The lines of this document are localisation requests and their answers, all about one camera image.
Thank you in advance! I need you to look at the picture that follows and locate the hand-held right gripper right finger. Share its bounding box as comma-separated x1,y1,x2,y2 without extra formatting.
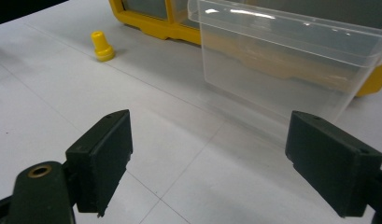
285,110,382,218

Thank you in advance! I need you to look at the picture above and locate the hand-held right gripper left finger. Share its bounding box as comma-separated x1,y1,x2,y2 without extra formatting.
64,108,134,217

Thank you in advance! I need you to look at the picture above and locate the clear plastic drawer bin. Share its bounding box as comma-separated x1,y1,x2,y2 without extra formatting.
187,0,382,125

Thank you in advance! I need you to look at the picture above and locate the yellow drawer cabinet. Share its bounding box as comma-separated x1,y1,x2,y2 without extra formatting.
108,0,382,97

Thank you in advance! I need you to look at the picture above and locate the yellow plastic stopper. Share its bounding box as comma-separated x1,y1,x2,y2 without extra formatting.
91,30,116,63

